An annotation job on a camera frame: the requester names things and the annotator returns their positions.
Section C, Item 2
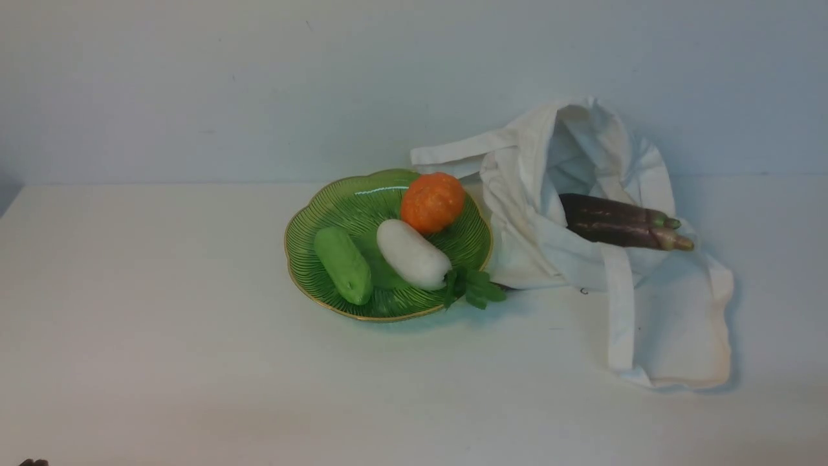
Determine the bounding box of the white radish with green leaves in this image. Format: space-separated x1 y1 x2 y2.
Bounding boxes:
376 220 508 309

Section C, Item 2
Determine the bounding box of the orange round vegetable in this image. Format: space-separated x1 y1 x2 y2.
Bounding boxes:
400 172 466 236

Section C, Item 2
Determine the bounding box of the green cucumber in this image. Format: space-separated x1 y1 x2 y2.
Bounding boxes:
314 225 375 305

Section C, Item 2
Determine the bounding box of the dark object at bottom edge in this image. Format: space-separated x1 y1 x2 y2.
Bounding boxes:
19 458 49 466

